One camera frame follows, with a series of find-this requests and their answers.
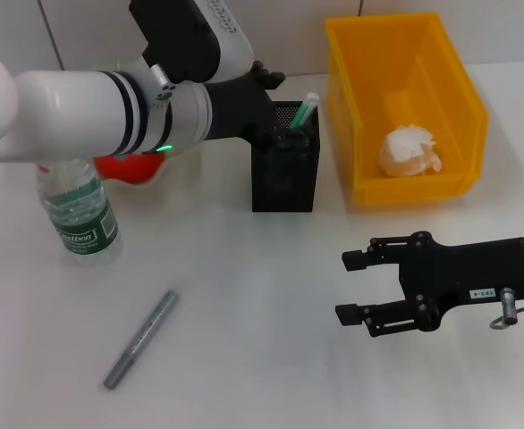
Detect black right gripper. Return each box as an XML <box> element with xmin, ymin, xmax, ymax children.
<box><xmin>334</xmin><ymin>231</ymin><xmax>524</xmax><ymax>339</ymax></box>

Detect grey marker pen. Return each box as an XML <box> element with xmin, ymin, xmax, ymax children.
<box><xmin>103</xmin><ymin>290</ymin><xmax>182</xmax><ymax>391</ymax></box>

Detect yellow plastic bin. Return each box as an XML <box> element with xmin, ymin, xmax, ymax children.
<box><xmin>324</xmin><ymin>12</ymin><xmax>490</xmax><ymax>206</ymax></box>

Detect black mesh pen holder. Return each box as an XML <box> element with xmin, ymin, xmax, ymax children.
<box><xmin>250</xmin><ymin>99</ymin><xmax>322</xmax><ymax>214</ymax></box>

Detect pale green glass fruit plate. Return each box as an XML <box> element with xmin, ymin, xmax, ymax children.
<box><xmin>87</xmin><ymin>60</ymin><xmax>209</xmax><ymax>193</ymax></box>

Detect green utility knife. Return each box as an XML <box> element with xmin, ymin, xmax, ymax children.
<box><xmin>288</xmin><ymin>91</ymin><xmax>320</xmax><ymax>131</ymax></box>

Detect right gripper cable with plug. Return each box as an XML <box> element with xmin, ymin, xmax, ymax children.
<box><xmin>489</xmin><ymin>287</ymin><xmax>524</xmax><ymax>332</ymax></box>

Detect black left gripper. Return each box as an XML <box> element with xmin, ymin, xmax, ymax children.
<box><xmin>203</xmin><ymin>60</ymin><xmax>314</xmax><ymax>155</ymax></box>

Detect clear bottle with green label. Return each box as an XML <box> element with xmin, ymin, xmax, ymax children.
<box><xmin>36</xmin><ymin>157</ymin><xmax>123</xmax><ymax>268</ymax></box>

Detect white paper ball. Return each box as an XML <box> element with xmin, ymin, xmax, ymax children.
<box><xmin>377</xmin><ymin>124</ymin><xmax>444</xmax><ymax>178</ymax></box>

